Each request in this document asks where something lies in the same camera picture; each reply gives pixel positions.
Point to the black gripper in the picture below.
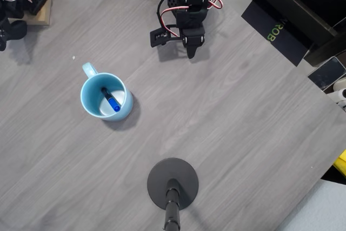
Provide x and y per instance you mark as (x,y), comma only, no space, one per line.
(193,39)

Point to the blue marker with black barrel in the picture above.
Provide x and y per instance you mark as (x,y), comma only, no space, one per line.
(113,105)

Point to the black second robot arm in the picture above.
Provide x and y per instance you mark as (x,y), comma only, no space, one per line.
(13,29)

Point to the light blue ceramic mug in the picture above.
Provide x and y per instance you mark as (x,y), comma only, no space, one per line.
(89,98)

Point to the black box with green letters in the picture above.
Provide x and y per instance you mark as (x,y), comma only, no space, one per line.
(259,14)

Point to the black smartphone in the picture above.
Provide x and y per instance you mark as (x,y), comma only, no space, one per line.
(328,72)

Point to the white plastic device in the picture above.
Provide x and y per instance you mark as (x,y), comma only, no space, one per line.
(340,85)

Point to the wooden base board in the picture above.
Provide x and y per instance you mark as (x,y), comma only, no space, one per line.
(40,20)

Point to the yellow object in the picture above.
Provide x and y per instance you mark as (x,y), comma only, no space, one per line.
(342,163)

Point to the light grey cloth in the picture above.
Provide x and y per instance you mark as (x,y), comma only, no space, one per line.
(324,209)

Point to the black gripper camera mount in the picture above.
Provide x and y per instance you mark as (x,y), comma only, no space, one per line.
(158,37)

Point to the black round-base camera stand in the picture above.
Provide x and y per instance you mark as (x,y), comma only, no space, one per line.
(162,171)

